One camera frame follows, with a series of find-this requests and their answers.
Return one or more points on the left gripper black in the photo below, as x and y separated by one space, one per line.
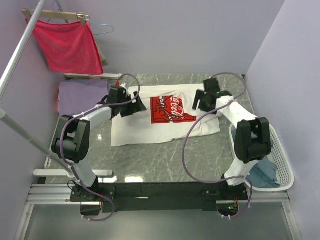
139 107

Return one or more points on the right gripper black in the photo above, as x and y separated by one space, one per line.
199 97

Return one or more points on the white t-shirt red print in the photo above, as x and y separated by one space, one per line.
168 116

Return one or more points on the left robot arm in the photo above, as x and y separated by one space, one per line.
72 137

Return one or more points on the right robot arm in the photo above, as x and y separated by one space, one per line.
252 137

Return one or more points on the white rack foot rear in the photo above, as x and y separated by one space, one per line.
104 76

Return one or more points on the white rack foot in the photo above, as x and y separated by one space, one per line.
45 173
104 76

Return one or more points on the folded purple t-shirt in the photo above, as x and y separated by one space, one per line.
77 96

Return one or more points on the white rack foot front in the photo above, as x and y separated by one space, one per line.
45 173

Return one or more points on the red towel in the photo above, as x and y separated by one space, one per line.
69 48

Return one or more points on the black base beam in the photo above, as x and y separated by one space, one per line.
145 196

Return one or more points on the white laundry basket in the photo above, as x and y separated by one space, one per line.
284 174

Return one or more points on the blue-grey t-shirt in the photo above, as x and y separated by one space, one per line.
263 174

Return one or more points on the wooden clip hanger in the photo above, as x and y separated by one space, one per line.
49 14

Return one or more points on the aluminium rail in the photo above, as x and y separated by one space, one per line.
59 194

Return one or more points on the blue wire hanger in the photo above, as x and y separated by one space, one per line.
56 5

